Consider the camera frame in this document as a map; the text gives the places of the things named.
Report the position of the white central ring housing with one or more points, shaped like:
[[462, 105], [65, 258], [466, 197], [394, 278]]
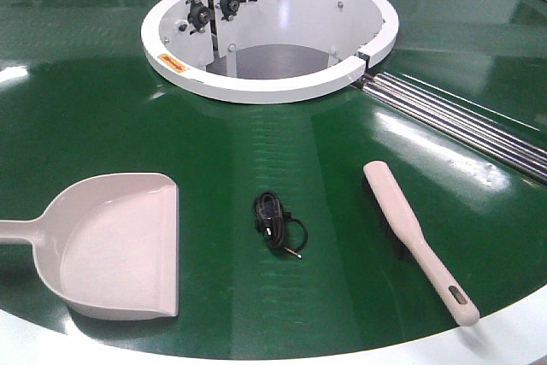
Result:
[[274, 51]]

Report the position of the orange warning label front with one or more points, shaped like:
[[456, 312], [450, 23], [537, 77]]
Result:
[[173, 63]]

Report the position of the pink hand brush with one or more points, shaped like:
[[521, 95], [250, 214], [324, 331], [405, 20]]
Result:
[[405, 225]]

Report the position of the pink plastic dustpan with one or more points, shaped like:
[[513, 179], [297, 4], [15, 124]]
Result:
[[108, 246]]

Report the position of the black bearing mount right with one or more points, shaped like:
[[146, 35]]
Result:
[[230, 8]]

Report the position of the black bearing mount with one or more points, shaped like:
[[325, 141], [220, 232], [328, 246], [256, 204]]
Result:
[[199, 16], [230, 8]]

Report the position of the steel roller strip right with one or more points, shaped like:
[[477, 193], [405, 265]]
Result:
[[457, 121]]

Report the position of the white outer conveyor rim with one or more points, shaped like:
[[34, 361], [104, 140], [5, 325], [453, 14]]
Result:
[[283, 253]]

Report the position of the black bearing mount left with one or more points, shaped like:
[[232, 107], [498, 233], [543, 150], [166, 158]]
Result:
[[199, 16]]

